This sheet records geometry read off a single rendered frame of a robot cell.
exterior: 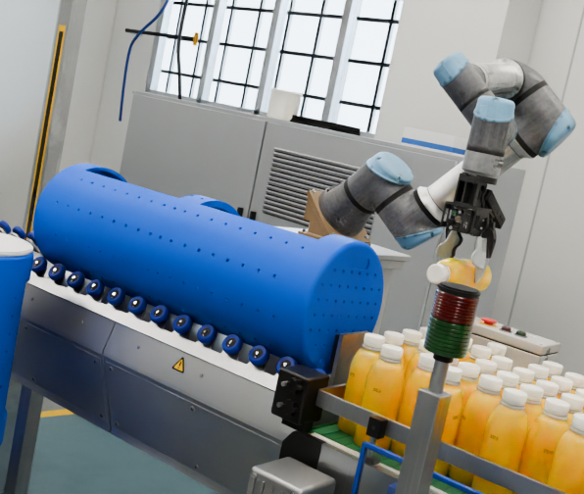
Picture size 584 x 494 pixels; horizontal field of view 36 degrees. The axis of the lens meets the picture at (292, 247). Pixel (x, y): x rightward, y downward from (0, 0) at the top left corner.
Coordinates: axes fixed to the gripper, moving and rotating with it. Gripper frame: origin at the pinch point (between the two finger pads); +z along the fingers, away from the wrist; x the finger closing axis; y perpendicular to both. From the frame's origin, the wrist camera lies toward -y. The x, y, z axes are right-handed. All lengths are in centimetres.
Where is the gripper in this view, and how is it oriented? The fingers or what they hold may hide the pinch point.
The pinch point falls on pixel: (462, 272)
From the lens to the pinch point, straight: 187.3
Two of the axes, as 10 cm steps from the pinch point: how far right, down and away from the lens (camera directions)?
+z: -2.0, 9.7, 1.3
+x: 7.7, 2.4, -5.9
